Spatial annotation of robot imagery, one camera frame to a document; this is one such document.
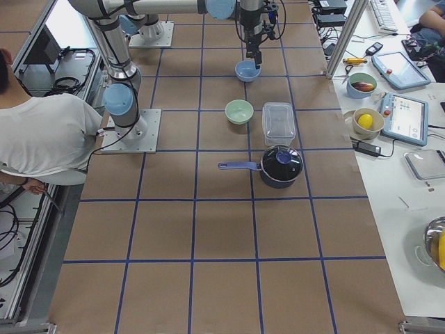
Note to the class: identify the seated person at right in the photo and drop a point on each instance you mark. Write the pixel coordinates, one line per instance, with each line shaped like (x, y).
(431, 31)

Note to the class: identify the blue pot with glass lid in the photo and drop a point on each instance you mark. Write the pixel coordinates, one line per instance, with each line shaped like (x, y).
(279, 166)

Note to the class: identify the scissors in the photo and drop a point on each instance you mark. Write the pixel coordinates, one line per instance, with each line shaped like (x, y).
(348, 70)

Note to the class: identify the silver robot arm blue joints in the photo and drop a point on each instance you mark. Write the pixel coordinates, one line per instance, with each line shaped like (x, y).
(121, 97)

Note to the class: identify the black power adapter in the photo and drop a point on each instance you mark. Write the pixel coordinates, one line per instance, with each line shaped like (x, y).
(367, 148)

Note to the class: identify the beige bowl with lemon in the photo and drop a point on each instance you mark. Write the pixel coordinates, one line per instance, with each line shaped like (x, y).
(367, 123)

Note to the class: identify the blue bowl with eggplant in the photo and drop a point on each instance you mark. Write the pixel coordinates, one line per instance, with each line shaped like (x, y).
(360, 85)

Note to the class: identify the steel bowl with yellow fruit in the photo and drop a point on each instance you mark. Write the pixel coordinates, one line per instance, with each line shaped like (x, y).
(431, 252)

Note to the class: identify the black monitor on left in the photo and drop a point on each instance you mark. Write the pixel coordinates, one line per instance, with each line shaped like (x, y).
(45, 51)

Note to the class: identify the yellow handled tool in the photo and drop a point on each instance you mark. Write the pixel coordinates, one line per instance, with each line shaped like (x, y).
(355, 61)

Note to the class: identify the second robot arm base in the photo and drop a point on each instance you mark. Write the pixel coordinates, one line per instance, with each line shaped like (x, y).
(147, 31)

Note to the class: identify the teach pendant tablet upper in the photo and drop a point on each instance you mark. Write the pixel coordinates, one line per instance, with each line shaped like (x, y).
(399, 70)

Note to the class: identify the teach pendant tablet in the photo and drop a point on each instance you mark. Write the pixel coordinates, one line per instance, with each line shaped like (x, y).
(405, 119)
(399, 70)

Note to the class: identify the black remote device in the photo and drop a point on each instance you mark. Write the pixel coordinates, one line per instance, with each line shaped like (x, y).
(373, 49)

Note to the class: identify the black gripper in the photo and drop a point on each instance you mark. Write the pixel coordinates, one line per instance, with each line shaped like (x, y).
(252, 35)

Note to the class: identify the aluminium frame post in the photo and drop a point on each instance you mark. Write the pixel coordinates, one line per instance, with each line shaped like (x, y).
(348, 29)

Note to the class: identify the teach pendant tablet lower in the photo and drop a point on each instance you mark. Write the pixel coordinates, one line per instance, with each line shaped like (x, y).
(405, 119)

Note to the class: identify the grey scale tray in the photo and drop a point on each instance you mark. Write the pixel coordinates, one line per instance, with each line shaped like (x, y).
(426, 164)

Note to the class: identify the white keyboard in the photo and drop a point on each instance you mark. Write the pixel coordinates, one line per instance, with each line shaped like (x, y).
(382, 17)

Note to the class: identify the green bowl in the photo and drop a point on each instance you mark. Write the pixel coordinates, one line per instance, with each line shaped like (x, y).
(239, 112)

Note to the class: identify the person in white shirt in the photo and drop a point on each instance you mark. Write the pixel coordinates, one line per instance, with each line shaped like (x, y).
(39, 134)

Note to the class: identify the clear plastic lidded container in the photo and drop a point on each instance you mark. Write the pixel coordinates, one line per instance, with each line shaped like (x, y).
(278, 123)

